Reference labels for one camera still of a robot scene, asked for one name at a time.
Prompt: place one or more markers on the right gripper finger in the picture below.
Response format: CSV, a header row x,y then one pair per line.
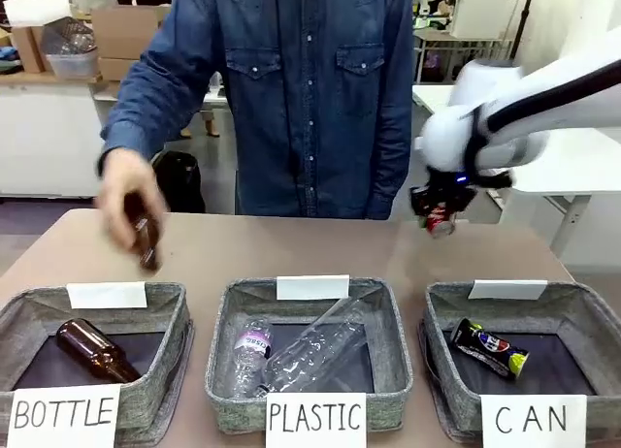
x,y
419,210
457,211

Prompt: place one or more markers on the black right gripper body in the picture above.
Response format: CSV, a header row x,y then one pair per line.
x,y
446,188

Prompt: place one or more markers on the red drink can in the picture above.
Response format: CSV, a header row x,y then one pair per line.
x,y
439,222

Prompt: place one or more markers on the black Pepsi can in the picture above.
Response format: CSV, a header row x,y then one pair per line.
x,y
485,346

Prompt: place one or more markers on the large clear plastic bottle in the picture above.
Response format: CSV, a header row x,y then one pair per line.
x,y
315,346

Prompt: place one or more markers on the crushed small plastic bottle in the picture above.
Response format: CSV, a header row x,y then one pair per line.
x,y
252,343

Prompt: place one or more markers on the brown glass bottle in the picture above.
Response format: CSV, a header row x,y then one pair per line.
x,y
148,246
87,343

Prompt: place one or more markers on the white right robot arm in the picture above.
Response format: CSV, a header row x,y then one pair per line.
x,y
533,89

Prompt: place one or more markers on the person's right forearm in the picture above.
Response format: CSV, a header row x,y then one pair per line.
x,y
136,123

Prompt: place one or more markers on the grey felt plastic basket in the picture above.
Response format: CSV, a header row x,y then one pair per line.
x,y
388,361

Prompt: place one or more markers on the grey felt can basket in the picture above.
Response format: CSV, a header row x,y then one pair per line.
x,y
582,341

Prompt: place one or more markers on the large CAN paper sign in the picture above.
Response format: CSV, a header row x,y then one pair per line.
x,y
533,419

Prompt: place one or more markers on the grey felt bottle basket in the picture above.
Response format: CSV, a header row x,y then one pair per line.
x,y
165,351

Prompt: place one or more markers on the person's right hand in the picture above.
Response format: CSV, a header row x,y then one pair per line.
x,y
116,191

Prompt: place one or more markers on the small white paper card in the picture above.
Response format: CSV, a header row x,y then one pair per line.
x,y
507,289
313,288

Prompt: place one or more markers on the white desk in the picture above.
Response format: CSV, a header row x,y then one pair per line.
x,y
582,162

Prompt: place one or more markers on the person in denim shirt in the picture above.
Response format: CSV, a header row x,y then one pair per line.
x,y
315,104

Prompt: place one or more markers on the white equipment box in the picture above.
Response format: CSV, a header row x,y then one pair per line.
x,y
478,16

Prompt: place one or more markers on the black stand pole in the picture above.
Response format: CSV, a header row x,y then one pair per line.
x,y
521,21

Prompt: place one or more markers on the large PLASTIC paper sign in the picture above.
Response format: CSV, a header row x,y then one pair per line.
x,y
315,419

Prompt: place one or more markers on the black bag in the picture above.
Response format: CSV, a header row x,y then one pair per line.
x,y
179,181

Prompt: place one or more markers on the small BOTTLE paper card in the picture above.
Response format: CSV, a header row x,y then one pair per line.
x,y
107,295

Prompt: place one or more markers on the large cardboard box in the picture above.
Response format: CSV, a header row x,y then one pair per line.
x,y
126,31

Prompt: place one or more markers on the white cabinet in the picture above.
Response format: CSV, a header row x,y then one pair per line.
x,y
48,137

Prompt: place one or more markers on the clear plastic storage bin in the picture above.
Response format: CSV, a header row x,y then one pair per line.
x,y
73,55

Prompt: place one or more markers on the large BOTTLE paper sign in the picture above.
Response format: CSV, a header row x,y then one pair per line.
x,y
63,414

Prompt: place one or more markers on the small cardboard box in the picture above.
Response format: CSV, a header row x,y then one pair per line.
x,y
26,50

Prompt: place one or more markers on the white foam box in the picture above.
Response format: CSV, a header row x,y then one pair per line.
x,y
36,9

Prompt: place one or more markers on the metal frame table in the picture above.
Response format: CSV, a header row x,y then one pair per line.
x,y
461,41

